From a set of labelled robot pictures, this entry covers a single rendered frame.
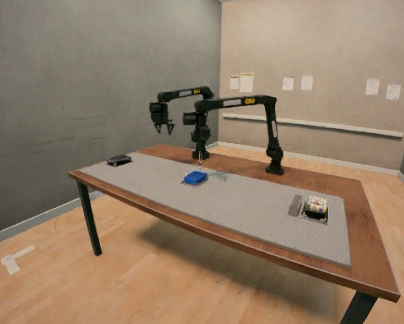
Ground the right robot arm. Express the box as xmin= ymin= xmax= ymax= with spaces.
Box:
xmin=149 ymin=86 xmax=214 ymax=156

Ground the blue grid rack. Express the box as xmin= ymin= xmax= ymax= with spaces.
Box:
xmin=184 ymin=171 xmax=207 ymax=185

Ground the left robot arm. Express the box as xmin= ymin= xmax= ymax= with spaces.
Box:
xmin=183 ymin=95 xmax=284 ymax=174

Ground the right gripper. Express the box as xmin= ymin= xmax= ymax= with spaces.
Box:
xmin=154 ymin=120 xmax=175 ymax=135

